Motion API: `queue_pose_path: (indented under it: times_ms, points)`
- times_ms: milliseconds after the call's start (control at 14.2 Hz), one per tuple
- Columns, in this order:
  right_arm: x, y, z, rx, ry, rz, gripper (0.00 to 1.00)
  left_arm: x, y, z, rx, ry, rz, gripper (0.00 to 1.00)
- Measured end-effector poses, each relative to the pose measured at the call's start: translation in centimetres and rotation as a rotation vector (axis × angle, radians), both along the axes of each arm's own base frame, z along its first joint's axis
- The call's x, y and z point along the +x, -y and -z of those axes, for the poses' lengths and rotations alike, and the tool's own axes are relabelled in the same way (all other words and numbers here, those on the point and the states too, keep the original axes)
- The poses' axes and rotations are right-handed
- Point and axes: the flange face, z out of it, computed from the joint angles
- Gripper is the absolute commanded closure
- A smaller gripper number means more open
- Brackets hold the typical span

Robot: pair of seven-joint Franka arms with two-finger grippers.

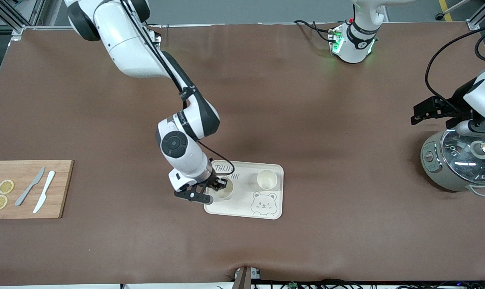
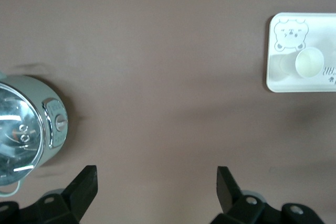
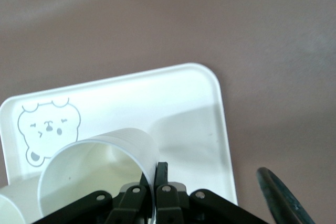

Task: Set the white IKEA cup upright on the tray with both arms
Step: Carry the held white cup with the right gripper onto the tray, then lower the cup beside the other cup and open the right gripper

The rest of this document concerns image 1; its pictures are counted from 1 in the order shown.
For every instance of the grey rice cooker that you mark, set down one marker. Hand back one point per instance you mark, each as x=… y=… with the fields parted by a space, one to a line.
x=433 y=172

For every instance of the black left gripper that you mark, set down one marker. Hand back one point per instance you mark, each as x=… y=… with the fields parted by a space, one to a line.
x=455 y=105

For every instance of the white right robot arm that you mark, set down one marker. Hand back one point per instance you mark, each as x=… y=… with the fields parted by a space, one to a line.
x=126 y=44

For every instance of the aluminium frame profile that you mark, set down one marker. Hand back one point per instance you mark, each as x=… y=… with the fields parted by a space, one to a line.
x=473 y=24
x=17 y=28

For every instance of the brown table cover sheet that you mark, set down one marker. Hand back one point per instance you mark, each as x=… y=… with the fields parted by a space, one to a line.
x=306 y=100

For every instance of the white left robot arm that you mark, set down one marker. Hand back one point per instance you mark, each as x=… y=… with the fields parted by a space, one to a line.
x=355 y=44

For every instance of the white plastic knife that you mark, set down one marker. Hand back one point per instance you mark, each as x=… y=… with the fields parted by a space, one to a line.
x=44 y=192

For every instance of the white plastic cup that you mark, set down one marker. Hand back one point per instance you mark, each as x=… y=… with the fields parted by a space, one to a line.
x=266 y=180
x=226 y=193

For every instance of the cream tray with bear print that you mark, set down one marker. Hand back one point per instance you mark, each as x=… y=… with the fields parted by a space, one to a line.
x=242 y=206

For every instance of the black caster wheel stand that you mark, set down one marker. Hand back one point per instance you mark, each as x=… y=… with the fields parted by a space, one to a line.
x=439 y=16

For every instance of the glass cooker lid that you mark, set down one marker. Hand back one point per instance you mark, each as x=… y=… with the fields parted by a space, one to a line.
x=459 y=156

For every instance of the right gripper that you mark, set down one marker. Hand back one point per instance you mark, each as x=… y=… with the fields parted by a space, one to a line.
x=215 y=182

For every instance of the bamboo cutting board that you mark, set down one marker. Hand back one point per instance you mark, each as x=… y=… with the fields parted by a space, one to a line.
x=62 y=192

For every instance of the grey plastic knife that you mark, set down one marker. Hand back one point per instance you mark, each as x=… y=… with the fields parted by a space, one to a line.
x=22 y=196

